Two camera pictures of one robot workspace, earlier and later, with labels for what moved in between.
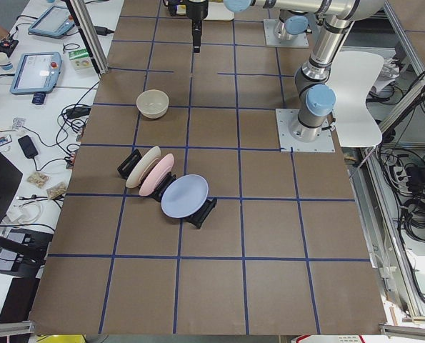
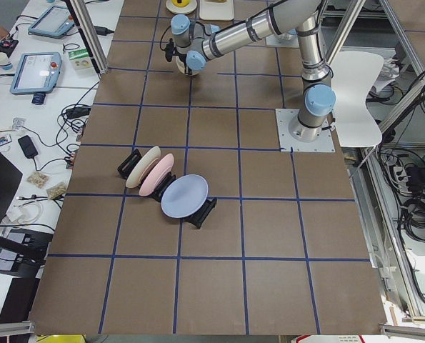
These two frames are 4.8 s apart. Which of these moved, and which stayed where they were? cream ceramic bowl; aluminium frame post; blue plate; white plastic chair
Moved: cream ceramic bowl
Stayed: aluminium frame post; white plastic chair; blue plate
